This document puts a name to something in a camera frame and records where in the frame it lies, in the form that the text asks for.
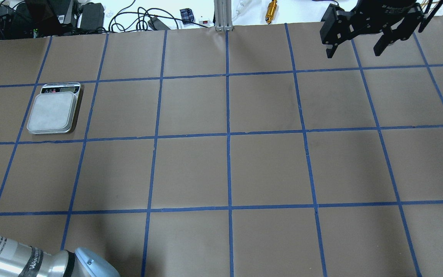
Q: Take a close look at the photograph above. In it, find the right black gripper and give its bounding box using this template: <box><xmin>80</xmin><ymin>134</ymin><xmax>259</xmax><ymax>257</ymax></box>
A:
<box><xmin>320</xmin><ymin>0</ymin><xmax>426</xmax><ymax>58</ymax></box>

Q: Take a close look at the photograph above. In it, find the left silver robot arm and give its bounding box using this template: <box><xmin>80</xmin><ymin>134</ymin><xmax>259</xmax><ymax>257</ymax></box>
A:
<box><xmin>0</xmin><ymin>235</ymin><xmax>120</xmax><ymax>277</ymax></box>

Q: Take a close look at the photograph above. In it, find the brass cylindrical fitting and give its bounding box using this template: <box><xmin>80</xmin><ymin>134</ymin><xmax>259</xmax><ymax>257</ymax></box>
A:
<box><xmin>264</xmin><ymin>0</ymin><xmax>277</xmax><ymax>25</ymax></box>

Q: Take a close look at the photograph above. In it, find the small blue box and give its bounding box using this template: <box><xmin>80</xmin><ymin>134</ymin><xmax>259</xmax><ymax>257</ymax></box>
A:
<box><xmin>180</xmin><ymin>8</ymin><xmax>195</xmax><ymax>25</ymax></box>

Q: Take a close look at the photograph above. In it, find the black power brick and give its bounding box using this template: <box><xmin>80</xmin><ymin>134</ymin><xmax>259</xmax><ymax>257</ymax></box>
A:
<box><xmin>79</xmin><ymin>2</ymin><xmax>105</xmax><ymax>30</ymax></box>

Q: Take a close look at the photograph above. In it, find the silver digital kitchen scale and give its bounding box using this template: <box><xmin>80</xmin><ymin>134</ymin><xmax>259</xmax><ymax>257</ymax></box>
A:
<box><xmin>27</xmin><ymin>82</ymin><xmax>82</xmax><ymax>135</ymax></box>

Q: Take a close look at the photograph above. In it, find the aluminium frame post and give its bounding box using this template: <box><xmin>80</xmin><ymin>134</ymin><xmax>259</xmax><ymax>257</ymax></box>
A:
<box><xmin>213</xmin><ymin>0</ymin><xmax>233</xmax><ymax>32</ymax></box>

